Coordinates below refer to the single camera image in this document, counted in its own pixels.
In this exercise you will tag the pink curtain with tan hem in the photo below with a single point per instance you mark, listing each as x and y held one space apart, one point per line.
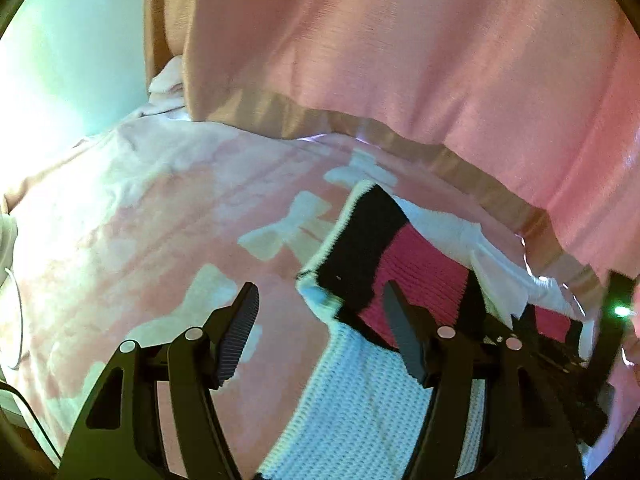
532 106

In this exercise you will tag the white red black knit sweater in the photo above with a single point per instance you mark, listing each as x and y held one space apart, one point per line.
361 412

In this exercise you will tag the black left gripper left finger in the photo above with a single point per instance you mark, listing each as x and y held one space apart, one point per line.
148 397

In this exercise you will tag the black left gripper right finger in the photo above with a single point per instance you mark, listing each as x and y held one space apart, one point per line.
526 434

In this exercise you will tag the pink bow-patterned bed blanket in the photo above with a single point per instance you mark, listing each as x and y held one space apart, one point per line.
147 229

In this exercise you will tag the white bedside lamp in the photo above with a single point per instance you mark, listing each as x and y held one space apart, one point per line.
8 236

